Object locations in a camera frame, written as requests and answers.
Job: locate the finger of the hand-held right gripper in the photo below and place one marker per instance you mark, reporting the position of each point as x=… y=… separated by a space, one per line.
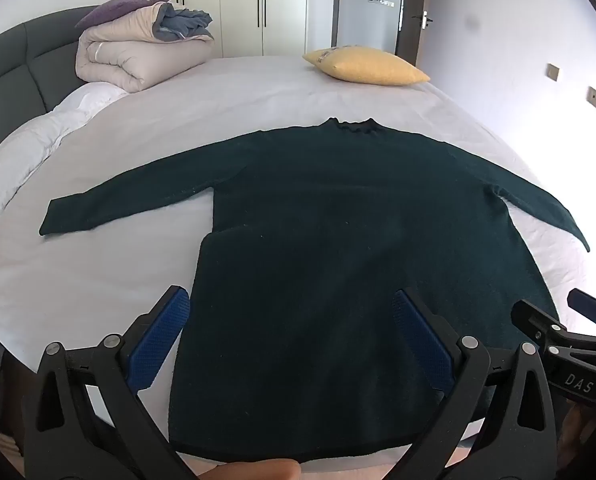
x=593 y=307
x=535 y=322

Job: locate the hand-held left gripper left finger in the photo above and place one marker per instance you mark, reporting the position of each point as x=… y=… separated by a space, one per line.
x=160 y=332

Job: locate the yellow pillow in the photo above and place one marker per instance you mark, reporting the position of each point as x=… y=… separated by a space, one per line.
x=368 y=66

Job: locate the folded beige duvet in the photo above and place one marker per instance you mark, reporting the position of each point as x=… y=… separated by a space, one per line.
x=123 y=57

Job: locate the cream wardrobe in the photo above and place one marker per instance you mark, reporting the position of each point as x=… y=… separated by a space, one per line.
x=238 y=5

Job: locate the dark green knit sweater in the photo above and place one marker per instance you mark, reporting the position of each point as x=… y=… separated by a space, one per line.
x=318 y=240

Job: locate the white sheeted bed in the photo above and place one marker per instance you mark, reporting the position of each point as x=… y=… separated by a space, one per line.
x=278 y=90

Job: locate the folded blue-grey blanket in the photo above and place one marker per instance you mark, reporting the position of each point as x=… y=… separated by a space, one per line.
x=185 y=22

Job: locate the person's right forearm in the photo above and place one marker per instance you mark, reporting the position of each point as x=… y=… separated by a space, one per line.
x=575 y=440

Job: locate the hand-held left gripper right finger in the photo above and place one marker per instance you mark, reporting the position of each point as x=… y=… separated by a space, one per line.
x=423 y=335

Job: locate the white pillow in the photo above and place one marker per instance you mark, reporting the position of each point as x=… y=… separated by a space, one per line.
x=23 y=155

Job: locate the dark brown door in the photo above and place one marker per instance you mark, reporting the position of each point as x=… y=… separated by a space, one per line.
x=408 y=15

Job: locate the dark green padded headboard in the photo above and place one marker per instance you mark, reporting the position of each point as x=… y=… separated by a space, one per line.
x=13 y=62

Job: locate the person's left hand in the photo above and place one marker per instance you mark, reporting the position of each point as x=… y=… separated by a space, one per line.
x=263 y=471

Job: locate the brown wall socket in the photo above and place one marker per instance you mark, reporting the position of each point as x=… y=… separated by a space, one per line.
x=553 y=72
x=594 y=97

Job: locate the purple pillow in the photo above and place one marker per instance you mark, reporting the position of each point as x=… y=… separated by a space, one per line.
x=118 y=10

